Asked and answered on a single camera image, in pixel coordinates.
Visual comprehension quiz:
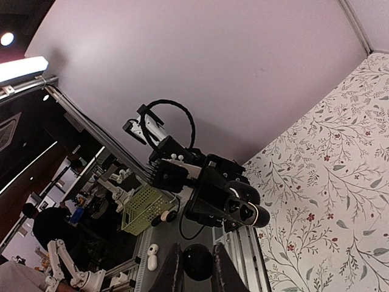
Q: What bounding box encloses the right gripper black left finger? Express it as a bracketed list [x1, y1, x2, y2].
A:
[157, 243, 184, 291]

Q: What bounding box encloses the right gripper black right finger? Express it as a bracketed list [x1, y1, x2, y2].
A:
[212, 243, 249, 292]

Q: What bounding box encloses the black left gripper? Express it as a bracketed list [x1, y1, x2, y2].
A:
[185, 154, 250, 232]

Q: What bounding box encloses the black earbud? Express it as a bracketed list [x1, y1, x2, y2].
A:
[182, 243, 213, 282]

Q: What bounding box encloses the black earbud charging case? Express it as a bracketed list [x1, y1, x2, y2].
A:
[224, 186, 270, 228]

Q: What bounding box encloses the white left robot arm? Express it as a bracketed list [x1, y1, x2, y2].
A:
[123, 100, 260, 228]

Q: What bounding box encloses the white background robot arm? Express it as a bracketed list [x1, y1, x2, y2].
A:
[46, 239, 157, 291]

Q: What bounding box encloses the white earbud case background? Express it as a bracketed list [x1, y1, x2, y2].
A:
[146, 243, 159, 271]

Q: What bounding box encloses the green plastic basket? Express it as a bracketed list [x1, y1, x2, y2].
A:
[121, 186, 174, 236]

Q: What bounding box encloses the floral patterned table mat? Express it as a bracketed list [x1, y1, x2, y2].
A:
[244, 53, 388, 291]

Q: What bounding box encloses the person in black shirt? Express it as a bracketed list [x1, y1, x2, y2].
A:
[22, 201, 86, 269]

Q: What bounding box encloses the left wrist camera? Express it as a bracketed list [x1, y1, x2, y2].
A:
[147, 159, 190, 193]

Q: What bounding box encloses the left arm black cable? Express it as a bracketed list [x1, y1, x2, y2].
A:
[142, 99, 197, 153]

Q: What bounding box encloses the right aluminium frame post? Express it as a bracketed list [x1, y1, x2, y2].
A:
[337, 0, 374, 55]

